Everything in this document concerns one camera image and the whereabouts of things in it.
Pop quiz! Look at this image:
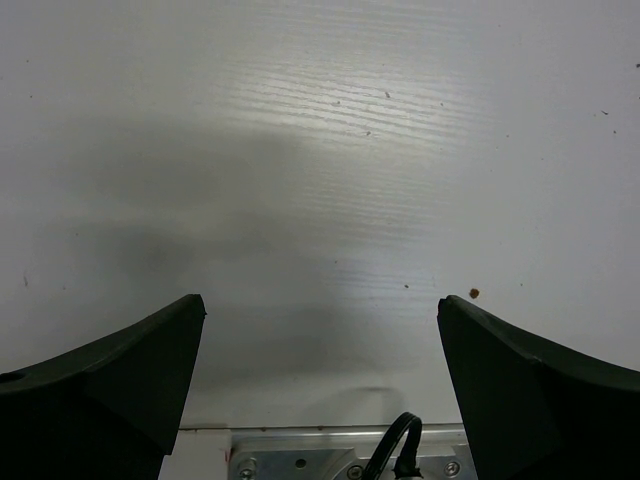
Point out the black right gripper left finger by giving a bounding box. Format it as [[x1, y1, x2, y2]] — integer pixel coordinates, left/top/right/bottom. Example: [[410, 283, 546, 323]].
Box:
[[1, 294, 206, 479]]

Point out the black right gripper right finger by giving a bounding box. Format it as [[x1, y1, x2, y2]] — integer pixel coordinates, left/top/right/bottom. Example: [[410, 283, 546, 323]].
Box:
[[437, 295, 639, 479]]

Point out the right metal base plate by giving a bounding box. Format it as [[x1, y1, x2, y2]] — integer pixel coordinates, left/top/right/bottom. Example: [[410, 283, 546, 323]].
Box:
[[227, 424, 477, 480]]

